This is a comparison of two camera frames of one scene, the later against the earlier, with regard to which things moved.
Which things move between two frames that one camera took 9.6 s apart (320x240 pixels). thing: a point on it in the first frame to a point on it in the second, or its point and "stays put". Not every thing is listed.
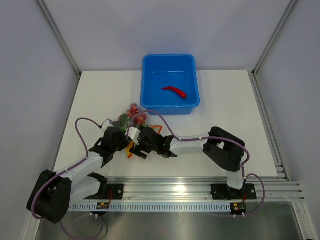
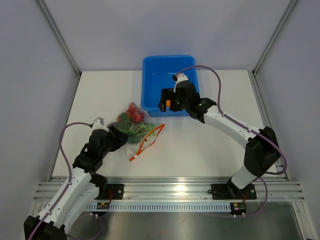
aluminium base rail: (201, 189) stays put
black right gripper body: (137, 149) to (183, 104)
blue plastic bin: (169, 84) stays put
